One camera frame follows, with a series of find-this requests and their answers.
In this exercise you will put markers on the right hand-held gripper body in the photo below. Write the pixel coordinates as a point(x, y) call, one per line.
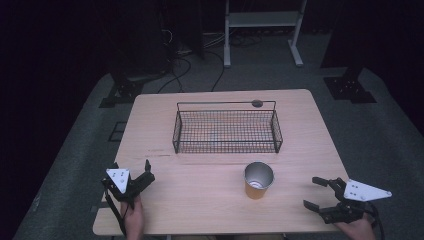
point(361, 191)

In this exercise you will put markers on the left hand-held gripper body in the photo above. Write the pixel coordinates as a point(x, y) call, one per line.
point(118, 180)

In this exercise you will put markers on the person's right hand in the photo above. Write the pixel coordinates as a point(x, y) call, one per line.
point(358, 230)

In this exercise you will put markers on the person's left hand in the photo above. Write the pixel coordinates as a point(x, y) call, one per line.
point(135, 220)

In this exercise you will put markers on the orange paper cup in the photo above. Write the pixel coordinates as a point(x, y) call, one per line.
point(256, 191)

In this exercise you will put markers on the black stand base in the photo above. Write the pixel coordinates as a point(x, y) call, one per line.
point(350, 88)
point(121, 93)

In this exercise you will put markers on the dark oval basket tag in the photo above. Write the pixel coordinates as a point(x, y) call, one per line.
point(257, 103)

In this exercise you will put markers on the white metal stand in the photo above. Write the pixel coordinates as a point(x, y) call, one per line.
point(261, 19)

